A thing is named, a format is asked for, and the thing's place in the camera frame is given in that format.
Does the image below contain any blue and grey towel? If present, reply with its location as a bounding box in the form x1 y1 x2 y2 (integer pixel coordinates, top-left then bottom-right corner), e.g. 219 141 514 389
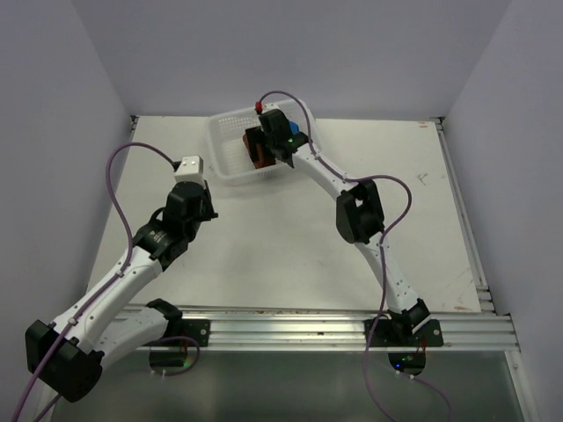
289 120 300 135

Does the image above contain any brown towel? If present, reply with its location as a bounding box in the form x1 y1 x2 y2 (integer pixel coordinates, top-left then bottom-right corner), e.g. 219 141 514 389
243 127 275 169

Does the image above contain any white plastic basket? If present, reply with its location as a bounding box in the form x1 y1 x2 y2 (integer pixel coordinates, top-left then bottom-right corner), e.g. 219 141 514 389
206 98 326 186

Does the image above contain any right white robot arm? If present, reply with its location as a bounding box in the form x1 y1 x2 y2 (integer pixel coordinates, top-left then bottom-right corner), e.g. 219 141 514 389
258 108 430 346

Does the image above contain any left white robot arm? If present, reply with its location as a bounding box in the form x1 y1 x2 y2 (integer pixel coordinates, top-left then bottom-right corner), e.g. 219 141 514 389
25 177 218 403

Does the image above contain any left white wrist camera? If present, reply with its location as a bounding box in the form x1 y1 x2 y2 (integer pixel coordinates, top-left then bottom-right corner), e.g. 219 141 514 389
173 155 205 186

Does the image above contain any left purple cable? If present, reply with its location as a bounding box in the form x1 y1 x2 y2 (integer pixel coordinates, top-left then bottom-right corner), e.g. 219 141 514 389
8 142 179 422

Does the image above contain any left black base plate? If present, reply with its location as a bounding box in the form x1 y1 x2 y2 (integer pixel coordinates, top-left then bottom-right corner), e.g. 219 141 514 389
164 318 211 347

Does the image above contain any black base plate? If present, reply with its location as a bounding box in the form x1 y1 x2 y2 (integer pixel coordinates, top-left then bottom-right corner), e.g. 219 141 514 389
369 317 444 348
164 318 211 347

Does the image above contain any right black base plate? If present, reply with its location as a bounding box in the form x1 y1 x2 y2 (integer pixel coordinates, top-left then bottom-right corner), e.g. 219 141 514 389
369 317 444 348

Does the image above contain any aluminium rail frame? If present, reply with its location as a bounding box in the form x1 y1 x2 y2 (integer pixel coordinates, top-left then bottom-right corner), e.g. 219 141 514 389
33 114 540 422

